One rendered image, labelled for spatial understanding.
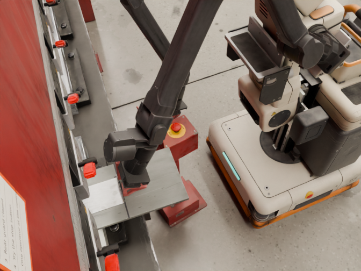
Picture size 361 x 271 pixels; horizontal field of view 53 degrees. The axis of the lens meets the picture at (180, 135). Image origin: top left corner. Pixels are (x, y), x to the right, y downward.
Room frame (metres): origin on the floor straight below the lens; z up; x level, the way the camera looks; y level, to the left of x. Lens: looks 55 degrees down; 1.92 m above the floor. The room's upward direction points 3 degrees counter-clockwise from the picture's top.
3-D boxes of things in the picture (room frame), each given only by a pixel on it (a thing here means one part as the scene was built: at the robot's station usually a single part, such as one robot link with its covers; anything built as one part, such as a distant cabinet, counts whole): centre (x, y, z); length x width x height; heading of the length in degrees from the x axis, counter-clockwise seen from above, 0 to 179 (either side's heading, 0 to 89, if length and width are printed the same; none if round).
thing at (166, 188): (0.48, 0.14, 1.00); 0.26 x 0.18 x 0.01; 107
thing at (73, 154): (0.41, 0.27, 1.26); 0.15 x 0.09 x 0.17; 17
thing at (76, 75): (1.03, 0.40, 0.89); 0.30 x 0.05 x 0.03; 17
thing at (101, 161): (0.49, 0.23, 0.89); 0.30 x 0.05 x 0.03; 17
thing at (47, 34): (0.79, 0.39, 1.26); 0.15 x 0.09 x 0.17; 17
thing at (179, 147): (0.86, 0.05, 0.75); 0.20 x 0.16 x 0.18; 30
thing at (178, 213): (0.87, 0.02, 0.06); 0.25 x 0.20 x 0.12; 120
